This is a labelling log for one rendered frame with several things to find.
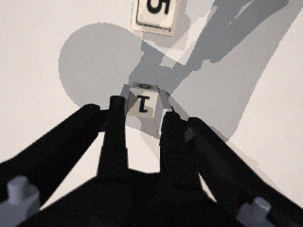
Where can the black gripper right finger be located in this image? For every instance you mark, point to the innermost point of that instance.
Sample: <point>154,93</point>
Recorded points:
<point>235,186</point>

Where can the white cube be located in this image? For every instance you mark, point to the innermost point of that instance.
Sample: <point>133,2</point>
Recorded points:
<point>143,100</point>
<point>157,13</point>

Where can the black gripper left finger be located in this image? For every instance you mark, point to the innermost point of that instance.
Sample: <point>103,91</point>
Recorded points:
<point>30,178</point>

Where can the beige open tray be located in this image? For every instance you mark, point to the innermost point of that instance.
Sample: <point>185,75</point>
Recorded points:
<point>154,30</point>

